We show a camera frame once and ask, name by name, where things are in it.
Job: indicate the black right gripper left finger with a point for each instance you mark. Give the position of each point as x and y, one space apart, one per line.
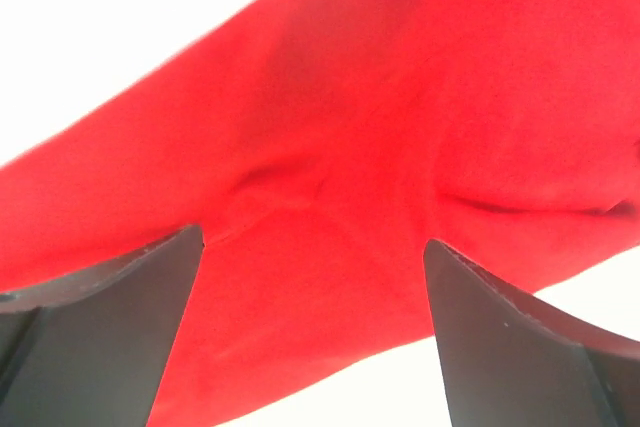
90 348

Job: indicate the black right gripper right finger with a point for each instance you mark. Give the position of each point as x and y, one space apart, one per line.
509 359

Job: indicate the red t shirt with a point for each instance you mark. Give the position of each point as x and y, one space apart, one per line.
320 144

